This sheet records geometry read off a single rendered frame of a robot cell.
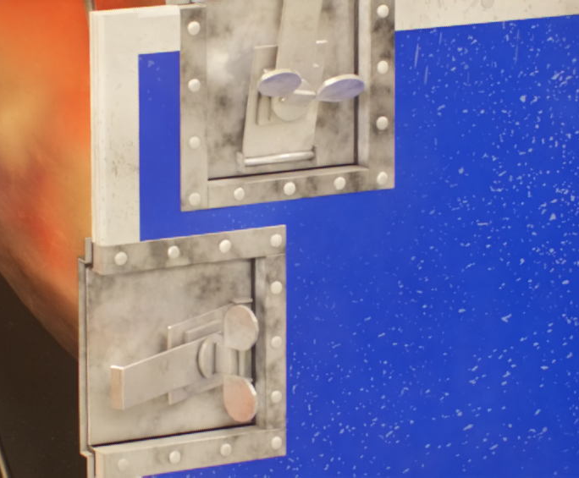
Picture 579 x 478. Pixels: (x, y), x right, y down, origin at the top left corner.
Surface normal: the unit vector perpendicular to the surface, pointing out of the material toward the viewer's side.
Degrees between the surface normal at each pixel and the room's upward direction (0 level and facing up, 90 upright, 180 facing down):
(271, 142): 105
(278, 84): 139
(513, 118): 90
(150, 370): 90
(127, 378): 90
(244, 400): 89
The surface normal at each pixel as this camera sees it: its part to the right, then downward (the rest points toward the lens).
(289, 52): 0.44, 0.44
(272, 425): 0.46, 0.20
